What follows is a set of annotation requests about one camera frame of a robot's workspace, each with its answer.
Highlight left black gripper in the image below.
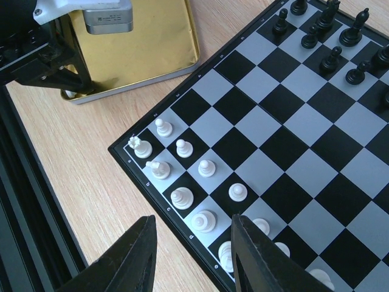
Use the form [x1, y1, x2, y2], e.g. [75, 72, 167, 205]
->
[1, 1, 94, 91]

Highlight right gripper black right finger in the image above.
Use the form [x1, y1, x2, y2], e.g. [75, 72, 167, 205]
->
[231, 214, 331, 291]

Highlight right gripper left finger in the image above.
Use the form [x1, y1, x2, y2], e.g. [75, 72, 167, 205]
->
[58, 215, 156, 292]

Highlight white pawn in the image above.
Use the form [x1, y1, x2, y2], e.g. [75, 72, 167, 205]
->
[253, 218, 270, 236]
[176, 139, 193, 158]
[275, 242, 291, 257]
[309, 269, 335, 291]
[228, 182, 248, 202]
[198, 159, 216, 178]
[155, 118, 173, 137]

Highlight white king piece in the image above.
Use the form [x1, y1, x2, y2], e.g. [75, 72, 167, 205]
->
[218, 241, 233, 273]

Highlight white piece back row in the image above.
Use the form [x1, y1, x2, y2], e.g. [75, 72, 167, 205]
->
[191, 210, 216, 233]
[170, 187, 194, 210]
[146, 161, 171, 179]

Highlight white rook corner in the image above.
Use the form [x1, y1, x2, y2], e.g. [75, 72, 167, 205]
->
[128, 136, 153, 159]

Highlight white chess piece lone bottom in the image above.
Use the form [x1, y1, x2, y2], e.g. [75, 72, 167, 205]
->
[64, 90, 77, 99]

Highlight black grey chess board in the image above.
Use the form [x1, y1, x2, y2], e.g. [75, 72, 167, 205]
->
[109, 1, 388, 291]

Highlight black chess pieces row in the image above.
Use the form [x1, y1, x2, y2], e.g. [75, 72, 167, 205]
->
[268, 1, 388, 113]

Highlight gold metal tray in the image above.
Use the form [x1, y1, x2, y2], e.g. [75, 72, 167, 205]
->
[61, 0, 200, 104]

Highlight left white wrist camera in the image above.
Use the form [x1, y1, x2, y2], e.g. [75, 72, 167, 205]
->
[33, 0, 133, 35]

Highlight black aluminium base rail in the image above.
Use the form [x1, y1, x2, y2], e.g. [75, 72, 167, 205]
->
[1, 86, 87, 291]

